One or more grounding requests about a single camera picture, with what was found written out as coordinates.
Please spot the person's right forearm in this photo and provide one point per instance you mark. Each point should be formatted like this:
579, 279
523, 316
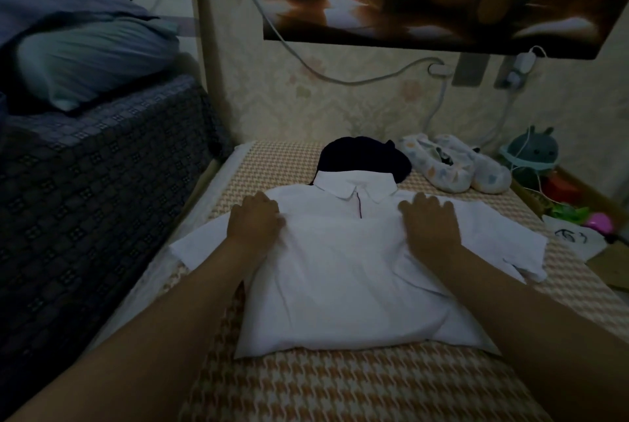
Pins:
541, 338

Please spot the grey-green pillow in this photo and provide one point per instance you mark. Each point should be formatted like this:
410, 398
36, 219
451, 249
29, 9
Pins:
93, 63

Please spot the black tree print t-shirt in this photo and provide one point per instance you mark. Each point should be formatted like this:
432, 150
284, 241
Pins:
364, 157

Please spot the person's right hand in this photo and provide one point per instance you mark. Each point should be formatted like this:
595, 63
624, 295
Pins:
430, 225

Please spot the white charger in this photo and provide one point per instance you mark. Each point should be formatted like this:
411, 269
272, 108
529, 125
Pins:
521, 65

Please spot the person's left hand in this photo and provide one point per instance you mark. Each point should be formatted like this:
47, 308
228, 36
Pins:
255, 220

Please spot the grey wall socket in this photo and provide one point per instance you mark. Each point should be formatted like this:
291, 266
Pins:
470, 70

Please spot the dark patterned bed cover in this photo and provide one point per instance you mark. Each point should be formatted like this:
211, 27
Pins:
93, 230

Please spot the white printed card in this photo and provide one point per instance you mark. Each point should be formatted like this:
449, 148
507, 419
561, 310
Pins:
577, 238

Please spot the green toy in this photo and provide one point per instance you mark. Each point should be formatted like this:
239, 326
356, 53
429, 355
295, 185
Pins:
568, 212

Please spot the pink ball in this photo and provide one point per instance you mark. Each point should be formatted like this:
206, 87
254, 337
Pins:
598, 223

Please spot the wooden bedside tray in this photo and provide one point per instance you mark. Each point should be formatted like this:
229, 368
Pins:
614, 265

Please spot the white wall plug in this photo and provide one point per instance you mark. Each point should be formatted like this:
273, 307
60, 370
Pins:
439, 70

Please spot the white polo shirt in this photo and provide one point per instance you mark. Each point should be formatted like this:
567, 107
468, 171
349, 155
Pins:
344, 279

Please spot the person's left forearm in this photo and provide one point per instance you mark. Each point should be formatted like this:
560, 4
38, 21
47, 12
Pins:
128, 338

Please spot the red toy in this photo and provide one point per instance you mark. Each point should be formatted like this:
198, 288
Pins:
562, 186

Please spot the teal round bunny lamp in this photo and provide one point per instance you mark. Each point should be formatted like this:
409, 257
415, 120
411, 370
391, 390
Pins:
531, 149

